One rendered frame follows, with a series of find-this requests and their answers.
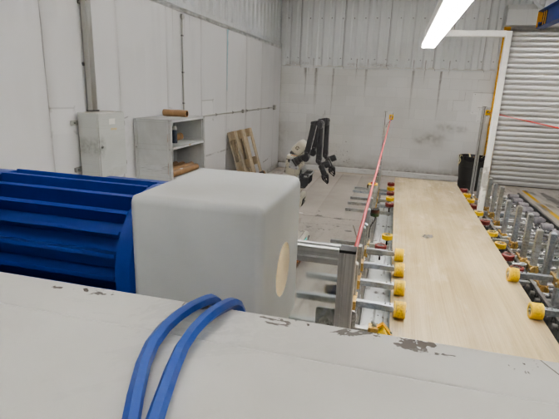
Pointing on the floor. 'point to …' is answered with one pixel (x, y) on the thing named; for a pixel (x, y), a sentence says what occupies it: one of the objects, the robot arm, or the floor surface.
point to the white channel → (495, 94)
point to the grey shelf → (194, 146)
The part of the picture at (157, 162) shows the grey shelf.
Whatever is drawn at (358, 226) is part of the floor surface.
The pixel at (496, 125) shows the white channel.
